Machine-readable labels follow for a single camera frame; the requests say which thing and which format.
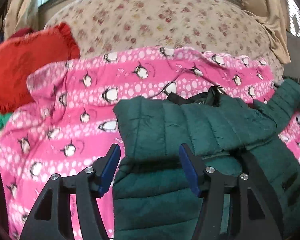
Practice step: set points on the red ruffled pillow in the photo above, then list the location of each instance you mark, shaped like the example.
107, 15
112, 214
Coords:
22, 56

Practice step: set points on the beige curtain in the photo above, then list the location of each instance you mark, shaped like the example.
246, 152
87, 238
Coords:
272, 15

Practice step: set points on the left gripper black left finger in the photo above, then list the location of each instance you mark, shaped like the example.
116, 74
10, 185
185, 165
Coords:
50, 217

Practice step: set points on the dark green puffer jacket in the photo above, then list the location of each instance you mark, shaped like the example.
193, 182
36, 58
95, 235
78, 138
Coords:
151, 195

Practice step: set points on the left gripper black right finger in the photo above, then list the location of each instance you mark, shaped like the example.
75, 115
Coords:
241, 207

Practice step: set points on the floral beige bed sheet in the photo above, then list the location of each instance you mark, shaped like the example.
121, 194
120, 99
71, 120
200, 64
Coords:
102, 26

